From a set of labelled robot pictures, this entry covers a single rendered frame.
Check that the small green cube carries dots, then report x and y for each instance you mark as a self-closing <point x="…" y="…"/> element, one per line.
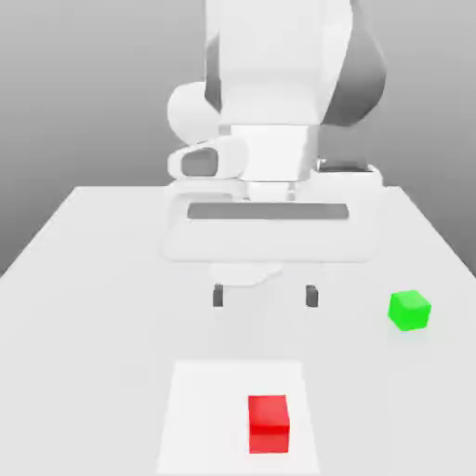
<point x="409" y="310"/>

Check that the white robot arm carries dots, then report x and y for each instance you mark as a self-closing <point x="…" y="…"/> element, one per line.
<point x="275" y="74"/>

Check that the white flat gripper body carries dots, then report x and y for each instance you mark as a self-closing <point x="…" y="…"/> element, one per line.
<point x="267" y="240"/>

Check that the small red cube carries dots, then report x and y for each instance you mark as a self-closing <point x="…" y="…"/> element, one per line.
<point x="268" y="424"/>

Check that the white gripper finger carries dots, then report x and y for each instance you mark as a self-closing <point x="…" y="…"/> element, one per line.
<point x="218" y="296"/>
<point x="311" y="296"/>

